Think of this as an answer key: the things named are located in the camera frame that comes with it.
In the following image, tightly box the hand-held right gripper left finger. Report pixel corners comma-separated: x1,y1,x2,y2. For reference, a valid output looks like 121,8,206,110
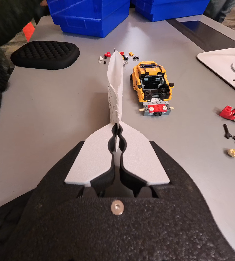
64,123,118,194

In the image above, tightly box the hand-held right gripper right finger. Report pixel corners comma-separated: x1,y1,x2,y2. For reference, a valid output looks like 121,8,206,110
118,124,170,194

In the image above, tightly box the torn white paper bag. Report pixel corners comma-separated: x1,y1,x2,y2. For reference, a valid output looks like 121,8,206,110
106,48,124,152

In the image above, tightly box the large pile of toy bricks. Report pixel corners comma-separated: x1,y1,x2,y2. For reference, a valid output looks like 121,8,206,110
98,51,140,66

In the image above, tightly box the blue plastic bin holding bricks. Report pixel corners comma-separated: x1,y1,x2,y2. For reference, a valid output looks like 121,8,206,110
46,0,131,38

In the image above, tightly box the person's left forearm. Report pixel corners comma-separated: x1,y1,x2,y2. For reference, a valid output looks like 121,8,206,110
0,0,48,46

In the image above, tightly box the black toy wrench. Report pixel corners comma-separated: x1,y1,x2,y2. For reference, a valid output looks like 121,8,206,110
223,124,232,139

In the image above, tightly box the yellow toy brick car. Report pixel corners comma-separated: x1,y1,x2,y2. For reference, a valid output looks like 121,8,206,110
130,61,175,116

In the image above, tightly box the red toy minifigure body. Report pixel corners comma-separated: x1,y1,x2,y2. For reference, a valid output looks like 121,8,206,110
219,105,235,121

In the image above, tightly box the black bumpy wrist rest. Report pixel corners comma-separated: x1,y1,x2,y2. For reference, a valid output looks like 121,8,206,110
10,40,81,70

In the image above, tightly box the white adjustable stand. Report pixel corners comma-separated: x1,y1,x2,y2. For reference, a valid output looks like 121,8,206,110
197,46,235,98

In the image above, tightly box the red orange object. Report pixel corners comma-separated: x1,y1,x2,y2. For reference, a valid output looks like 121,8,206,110
22,22,35,42

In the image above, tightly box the blue plastic bin holding paper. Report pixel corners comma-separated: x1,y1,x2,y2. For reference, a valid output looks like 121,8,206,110
131,0,210,22

